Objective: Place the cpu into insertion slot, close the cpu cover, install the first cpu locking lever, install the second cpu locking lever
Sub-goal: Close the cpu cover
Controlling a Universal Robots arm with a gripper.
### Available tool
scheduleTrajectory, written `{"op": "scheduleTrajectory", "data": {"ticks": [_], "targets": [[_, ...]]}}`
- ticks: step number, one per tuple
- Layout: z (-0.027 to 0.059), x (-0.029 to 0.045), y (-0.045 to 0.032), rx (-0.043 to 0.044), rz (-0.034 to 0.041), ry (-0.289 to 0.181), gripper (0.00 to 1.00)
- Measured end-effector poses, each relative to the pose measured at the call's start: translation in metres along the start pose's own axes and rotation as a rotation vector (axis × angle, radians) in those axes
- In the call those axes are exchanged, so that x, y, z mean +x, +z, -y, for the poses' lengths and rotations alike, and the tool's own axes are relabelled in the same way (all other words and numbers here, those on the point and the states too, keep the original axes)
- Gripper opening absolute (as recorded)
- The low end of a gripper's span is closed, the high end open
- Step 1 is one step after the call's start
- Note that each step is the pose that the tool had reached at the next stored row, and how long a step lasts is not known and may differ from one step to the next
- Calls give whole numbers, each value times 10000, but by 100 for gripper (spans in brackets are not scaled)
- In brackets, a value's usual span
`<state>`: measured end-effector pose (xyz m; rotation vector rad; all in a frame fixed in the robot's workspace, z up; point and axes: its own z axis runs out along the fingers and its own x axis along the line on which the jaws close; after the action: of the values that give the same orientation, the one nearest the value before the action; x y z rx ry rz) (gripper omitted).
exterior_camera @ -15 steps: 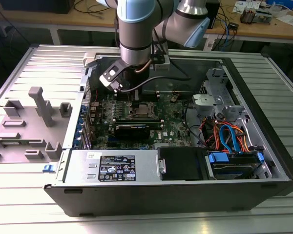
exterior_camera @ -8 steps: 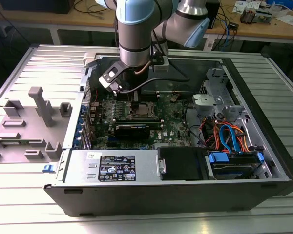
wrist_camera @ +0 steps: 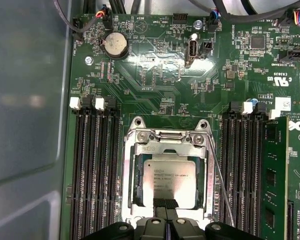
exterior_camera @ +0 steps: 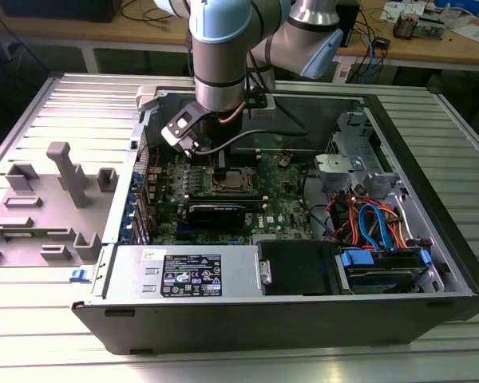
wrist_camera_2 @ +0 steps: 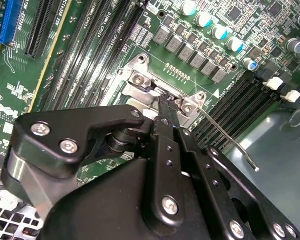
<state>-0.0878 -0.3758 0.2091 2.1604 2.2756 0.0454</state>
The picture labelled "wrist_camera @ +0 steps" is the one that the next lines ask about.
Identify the metal locking lever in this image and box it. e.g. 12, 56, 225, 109
205, 133, 236, 228

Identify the black grey PC case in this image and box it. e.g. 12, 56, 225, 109
0, 0, 75, 240

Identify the silver CPU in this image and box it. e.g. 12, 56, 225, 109
142, 158, 196, 210

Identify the thick black cable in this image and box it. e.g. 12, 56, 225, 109
211, 0, 300, 23

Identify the round coin battery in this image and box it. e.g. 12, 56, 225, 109
99, 31, 130, 60

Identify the CPU socket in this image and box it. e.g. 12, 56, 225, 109
122, 117, 216, 226

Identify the black expansion slot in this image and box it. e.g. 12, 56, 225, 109
286, 201, 295, 240

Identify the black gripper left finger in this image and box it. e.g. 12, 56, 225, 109
81, 198, 168, 240

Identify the green RAM stick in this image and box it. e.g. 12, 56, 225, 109
261, 116, 290, 240

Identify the internal USB port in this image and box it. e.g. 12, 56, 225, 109
186, 32, 199, 68

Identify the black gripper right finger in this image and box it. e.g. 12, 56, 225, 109
166, 198, 263, 240

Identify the green motherboard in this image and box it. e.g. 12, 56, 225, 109
69, 0, 300, 240

